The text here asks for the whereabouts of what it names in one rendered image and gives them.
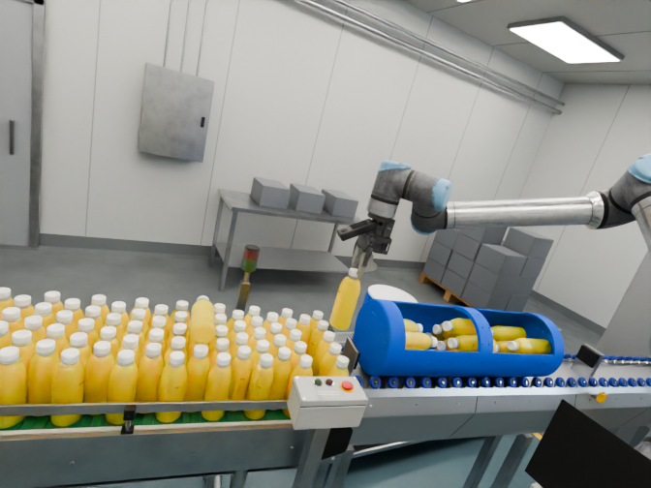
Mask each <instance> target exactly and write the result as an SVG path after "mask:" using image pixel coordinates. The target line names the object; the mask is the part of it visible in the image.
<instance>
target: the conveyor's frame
mask: <svg viewBox="0 0 651 488"><path fill-rule="evenodd" d="M162 424H163V423H162ZM121 429H122V426H111V427H86V428H60V429H35V430H9V431H0V488H78V487H88V486H100V485H111V484H122V483H133V482H144V481H155V480H167V479H178V478H189V477H200V476H207V480H206V484H205V488H222V476H221V475H222V474H231V475H232V479H231V483H230V487H229V488H244V486H245V482H246V478H247V474H248V473H255V472H266V471H278V470H288V469H297V468H298V465H299V461H300V458H301V455H302V451H303V448H304V445H305V442H306V439H307V435H308V432H309V429H303V430H295V429H294V426H293V424H292V421H291V420H267V421H240V422H214V423H189V424H163V425H153V424H152V425H138V426H135V428H134V433H133V434H124V435H121ZM352 433H353V429H352V427H344V428H327V432H326V435H325V440H324V444H323V447H322V450H321V453H320V456H319V460H318V463H317V464H322V463H330V462H331V459H332V456H335V455H338V454H341V453H343V452H345V451H346V450H347V448H348V445H349V442H350V439H351V436H352Z"/></svg>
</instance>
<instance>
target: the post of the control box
mask: <svg viewBox="0 0 651 488"><path fill-rule="evenodd" d="M326 432H327V428H324V429H309V432H308V435H307V439H306V442H305V445H304V448H303V451H302V455H301V458H300V461H299V465H298V468H297V472H296V475H295V478H294V484H293V488H309V487H310V484H311V481H312V478H313V475H314V471H315V469H316V466H317V463H318V460H319V456H320V453H321V450H322V447H323V444H324V440H325V437H326Z"/></svg>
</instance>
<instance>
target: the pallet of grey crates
mask: <svg viewBox="0 0 651 488"><path fill-rule="evenodd" d="M507 228H508V227H504V228H469V229H437V232H436V235H435V237H434V240H433V243H432V246H431V248H430V251H429V254H428V257H427V260H426V263H425V266H424V268H423V271H422V272H421V273H420V276H419V279H418V280H419V281H420V282H421V283H423V284H437V285H438V286H440V287H441V288H443V289H444V290H446V293H445V295H444V299H445V300H446V301H447V302H464V303H465V304H467V305H468V306H470V307H471V308H479V309H489V310H500V311H511V312H521V313H522V312H523V309H524V307H525V305H526V303H527V301H528V298H529V296H530V293H531V291H532V288H533V286H534V285H535V283H536V280H537V277H539V275H540V273H541V271H542V268H543V265H544V263H545V261H546V257H547V255H548V253H549V251H550V249H551V246H552V244H553V242H554V240H553V239H551V238H548V237H545V236H543V235H540V234H538V233H535V232H532V231H530V230H528V229H517V228H510V229H509V232H508V234H507V237H506V239H505V241H504V240H503V238H504V236H505V233H506V231H507Z"/></svg>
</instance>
